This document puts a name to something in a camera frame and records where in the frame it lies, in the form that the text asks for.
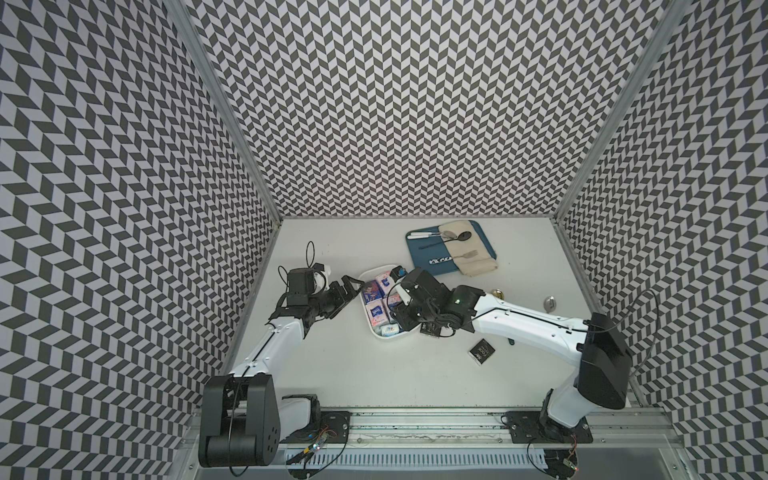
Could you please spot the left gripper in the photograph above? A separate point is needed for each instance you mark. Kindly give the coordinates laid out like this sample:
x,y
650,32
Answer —
x,y
351,294

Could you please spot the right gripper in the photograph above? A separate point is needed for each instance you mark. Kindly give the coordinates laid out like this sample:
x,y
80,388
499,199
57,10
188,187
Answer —
x,y
403,318

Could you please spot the purple tissue pack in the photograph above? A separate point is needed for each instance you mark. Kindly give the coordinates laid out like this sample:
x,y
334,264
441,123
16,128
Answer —
x,y
371,292

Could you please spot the pink white tissue pack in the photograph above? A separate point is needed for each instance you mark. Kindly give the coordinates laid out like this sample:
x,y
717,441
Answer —
x,y
385,282

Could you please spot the light blue tissue pack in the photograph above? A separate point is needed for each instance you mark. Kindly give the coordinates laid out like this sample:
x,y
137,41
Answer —
x,y
389,330

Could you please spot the white storage box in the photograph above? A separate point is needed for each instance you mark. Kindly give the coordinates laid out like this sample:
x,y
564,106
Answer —
x,y
392,299

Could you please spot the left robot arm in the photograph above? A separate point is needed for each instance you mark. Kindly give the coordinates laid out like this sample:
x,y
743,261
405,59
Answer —
x,y
243,420

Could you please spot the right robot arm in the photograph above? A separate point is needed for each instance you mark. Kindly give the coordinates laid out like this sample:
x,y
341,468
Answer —
x,y
595,349

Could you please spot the black tissue pack lower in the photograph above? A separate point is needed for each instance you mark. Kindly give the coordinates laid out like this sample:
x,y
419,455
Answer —
x,y
481,351

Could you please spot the beige cloth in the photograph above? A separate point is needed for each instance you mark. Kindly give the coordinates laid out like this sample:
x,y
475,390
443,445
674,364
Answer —
x,y
479,265

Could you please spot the teal tray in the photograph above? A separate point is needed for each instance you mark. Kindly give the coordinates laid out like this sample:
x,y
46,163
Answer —
x,y
421,257

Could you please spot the dark metal spoon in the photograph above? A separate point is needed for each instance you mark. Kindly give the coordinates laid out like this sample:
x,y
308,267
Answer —
x,y
463,236

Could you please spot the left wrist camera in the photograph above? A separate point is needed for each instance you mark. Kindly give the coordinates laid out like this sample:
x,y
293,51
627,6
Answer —
x,y
305,285

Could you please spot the patterned handle fork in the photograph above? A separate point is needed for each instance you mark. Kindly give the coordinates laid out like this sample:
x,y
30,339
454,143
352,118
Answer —
x,y
445,259

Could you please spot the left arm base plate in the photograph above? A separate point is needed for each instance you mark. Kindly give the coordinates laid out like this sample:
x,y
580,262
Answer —
x,y
337,422

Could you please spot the aluminium front rail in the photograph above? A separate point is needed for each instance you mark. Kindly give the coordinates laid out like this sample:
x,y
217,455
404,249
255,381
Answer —
x,y
634,427

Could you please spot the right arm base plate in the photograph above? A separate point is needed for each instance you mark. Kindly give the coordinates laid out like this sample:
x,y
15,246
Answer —
x,y
533,426

